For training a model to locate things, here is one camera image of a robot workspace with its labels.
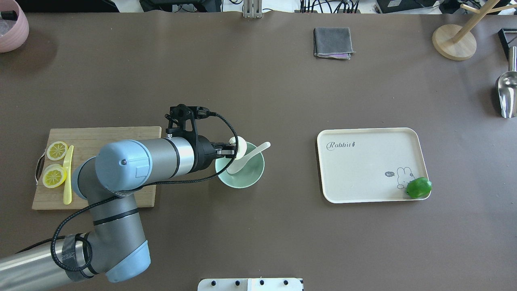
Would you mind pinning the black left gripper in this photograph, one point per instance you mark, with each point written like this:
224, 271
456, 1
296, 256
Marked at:
204, 154

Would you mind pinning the white ceramic spoon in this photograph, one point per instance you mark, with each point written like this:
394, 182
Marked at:
237, 165

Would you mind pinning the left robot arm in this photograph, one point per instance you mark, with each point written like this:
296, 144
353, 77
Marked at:
107, 236

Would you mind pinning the mint green bowl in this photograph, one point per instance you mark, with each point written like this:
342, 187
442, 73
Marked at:
247, 176

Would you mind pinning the pink bowl with ice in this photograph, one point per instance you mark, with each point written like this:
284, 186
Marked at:
18, 31

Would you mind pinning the cream rectangular tray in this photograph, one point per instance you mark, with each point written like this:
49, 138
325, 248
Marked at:
369, 165

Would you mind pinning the wooden cutting board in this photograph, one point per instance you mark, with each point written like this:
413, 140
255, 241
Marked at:
87, 143

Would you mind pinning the folded grey cloth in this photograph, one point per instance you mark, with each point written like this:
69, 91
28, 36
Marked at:
332, 43

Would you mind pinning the yellow plastic knife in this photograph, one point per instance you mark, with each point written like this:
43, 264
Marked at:
67, 188

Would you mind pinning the lemon slice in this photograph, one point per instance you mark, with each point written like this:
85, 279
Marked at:
53, 176
57, 150

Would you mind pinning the green lime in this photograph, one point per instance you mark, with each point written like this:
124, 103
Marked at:
419, 188

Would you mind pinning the wooden mug tree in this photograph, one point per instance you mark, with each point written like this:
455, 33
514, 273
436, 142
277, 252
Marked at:
456, 42

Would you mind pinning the steel muddler black tip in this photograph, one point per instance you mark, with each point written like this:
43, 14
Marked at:
9, 15

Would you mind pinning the metal ice scoop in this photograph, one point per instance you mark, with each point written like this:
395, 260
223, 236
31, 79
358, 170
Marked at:
507, 87

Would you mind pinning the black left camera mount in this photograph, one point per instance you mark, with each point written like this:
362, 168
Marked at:
182, 121

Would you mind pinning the wire glass rack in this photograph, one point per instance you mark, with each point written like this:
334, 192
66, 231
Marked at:
507, 38

